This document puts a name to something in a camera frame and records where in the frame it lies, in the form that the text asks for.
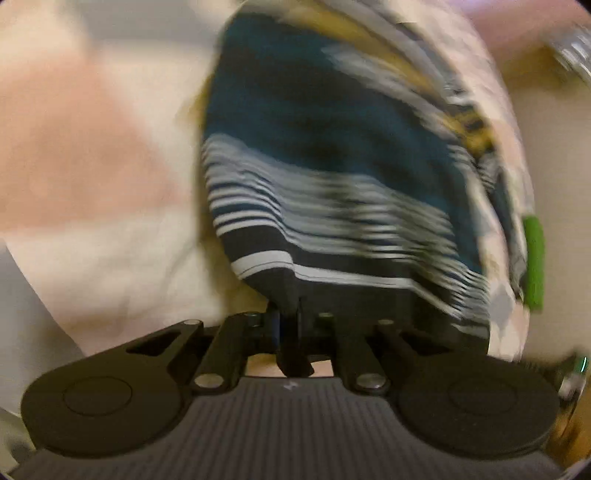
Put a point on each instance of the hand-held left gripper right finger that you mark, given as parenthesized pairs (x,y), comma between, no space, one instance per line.
(299,327)

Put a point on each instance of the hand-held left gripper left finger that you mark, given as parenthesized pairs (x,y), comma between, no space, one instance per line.
(275,330)

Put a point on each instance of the navy striped shirt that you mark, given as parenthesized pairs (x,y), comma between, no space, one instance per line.
(323,161)

